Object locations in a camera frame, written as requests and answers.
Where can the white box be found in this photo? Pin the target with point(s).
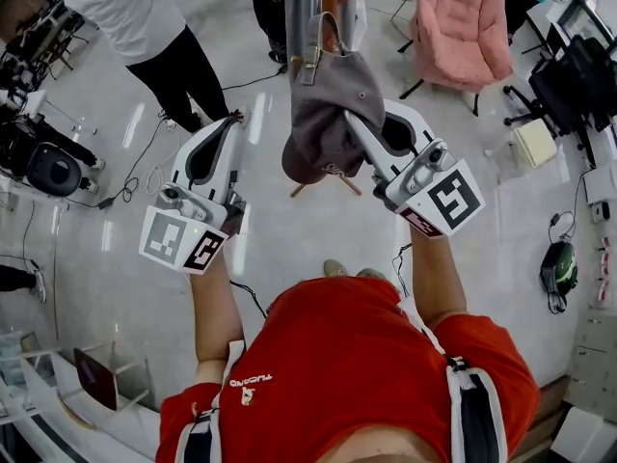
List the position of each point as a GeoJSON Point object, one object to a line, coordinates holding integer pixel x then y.
{"type": "Point", "coordinates": [602, 183]}

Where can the maroon laptop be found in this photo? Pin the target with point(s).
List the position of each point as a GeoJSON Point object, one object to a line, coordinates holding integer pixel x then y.
{"type": "Point", "coordinates": [96, 379]}

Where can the white shelf unit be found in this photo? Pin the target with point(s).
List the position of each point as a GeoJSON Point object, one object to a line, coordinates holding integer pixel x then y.
{"type": "Point", "coordinates": [48, 413]}

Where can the grey brown cap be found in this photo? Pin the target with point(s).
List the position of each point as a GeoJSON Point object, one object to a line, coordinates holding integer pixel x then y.
{"type": "Point", "coordinates": [328, 104]}

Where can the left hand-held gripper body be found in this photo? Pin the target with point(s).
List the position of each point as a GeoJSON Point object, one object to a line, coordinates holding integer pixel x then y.
{"type": "Point", "coordinates": [164, 236]}

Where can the red t-shirt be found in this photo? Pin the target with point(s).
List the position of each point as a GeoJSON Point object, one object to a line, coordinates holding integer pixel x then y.
{"type": "Point", "coordinates": [337, 355]}

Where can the black power adapter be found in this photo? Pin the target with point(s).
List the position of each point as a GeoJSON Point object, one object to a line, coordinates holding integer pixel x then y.
{"type": "Point", "coordinates": [555, 220]}

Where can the white hanging garment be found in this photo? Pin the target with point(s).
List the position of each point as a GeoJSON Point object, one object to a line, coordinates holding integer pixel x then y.
{"type": "Point", "coordinates": [356, 22]}

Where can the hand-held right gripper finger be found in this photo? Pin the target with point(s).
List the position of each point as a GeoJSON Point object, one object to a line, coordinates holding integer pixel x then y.
{"type": "Point", "coordinates": [418, 126]}
{"type": "Point", "coordinates": [371, 147]}

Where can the person's left forearm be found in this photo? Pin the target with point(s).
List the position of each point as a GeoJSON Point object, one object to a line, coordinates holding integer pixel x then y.
{"type": "Point", "coordinates": [214, 307]}

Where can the person's right forearm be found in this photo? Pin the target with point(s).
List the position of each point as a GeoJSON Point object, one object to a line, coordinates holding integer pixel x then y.
{"type": "Point", "coordinates": [436, 278]}

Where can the person's right olive shoe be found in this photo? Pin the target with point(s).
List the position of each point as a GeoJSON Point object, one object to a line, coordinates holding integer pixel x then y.
{"type": "Point", "coordinates": [336, 268]}

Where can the green black helmet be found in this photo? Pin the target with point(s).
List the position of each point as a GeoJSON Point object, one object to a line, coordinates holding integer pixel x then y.
{"type": "Point", "coordinates": [561, 265]}

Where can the black office chair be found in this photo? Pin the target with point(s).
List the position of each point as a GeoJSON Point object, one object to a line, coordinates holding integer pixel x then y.
{"type": "Point", "coordinates": [573, 85]}

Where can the grey cabinet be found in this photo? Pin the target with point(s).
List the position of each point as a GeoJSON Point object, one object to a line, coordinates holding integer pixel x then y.
{"type": "Point", "coordinates": [593, 355]}

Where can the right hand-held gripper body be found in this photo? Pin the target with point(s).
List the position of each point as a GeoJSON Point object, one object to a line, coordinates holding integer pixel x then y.
{"type": "Point", "coordinates": [448, 196]}

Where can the cream plastic stool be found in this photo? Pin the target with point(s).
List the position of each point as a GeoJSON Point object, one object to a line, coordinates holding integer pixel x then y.
{"type": "Point", "coordinates": [537, 143]}

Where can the row of red white packets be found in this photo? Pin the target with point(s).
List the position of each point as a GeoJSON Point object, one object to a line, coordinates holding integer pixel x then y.
{"type": "Point", "coordinates": [605, 268]}

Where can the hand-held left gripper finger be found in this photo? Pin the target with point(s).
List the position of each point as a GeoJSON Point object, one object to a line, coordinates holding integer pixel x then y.
{"type": "Point", "coordinates": [179, 162]}
{"type": "Point", "coordinates": [234, 162]}

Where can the small white device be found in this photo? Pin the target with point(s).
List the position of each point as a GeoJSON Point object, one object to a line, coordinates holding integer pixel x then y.
{"type": "Point", "coordinates": [600, 211]}

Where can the pink padded armchair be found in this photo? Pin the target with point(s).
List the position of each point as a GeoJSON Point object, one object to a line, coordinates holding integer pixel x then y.
{"type": "Point", "coordinates": [458, 32]}

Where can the grey hanging garment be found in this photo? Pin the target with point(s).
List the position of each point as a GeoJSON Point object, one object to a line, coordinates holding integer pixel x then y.
{"type": "Point", "coordinates": [301, 12]}

